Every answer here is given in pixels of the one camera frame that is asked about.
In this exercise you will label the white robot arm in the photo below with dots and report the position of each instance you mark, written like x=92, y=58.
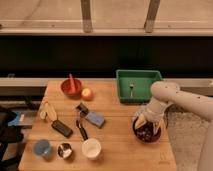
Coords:
x=164, y=94

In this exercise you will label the blue sponge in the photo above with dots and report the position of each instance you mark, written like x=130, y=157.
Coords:
x=95, y=119

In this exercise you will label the black handled tool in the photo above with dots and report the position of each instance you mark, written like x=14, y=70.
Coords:
x=81, y=110

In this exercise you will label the white cup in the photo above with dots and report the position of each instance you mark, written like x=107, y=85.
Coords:
x=91, y=148

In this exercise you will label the blue plastic cup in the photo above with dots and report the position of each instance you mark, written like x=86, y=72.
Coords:
x=42, y=148

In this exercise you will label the small metal cup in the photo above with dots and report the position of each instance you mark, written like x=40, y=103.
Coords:
x=64, y=150

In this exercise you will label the banana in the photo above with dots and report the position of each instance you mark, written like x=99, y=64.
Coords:
x=47, y=110

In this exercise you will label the dark red bowl of grapes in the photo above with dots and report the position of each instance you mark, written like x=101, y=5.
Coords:
x=146, y=133

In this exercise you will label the black rectangular block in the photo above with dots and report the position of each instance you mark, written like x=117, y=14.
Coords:
x=62, y=128

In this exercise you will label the green plastic tray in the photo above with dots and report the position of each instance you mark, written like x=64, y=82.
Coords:
x=142, y=79

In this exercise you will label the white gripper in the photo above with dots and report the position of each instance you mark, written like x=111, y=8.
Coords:
x=154, y=112

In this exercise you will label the black chair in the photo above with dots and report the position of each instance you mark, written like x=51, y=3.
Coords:
x=8, y=134

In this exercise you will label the red utensil in bowl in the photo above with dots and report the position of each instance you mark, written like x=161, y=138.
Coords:
x=72, y=84

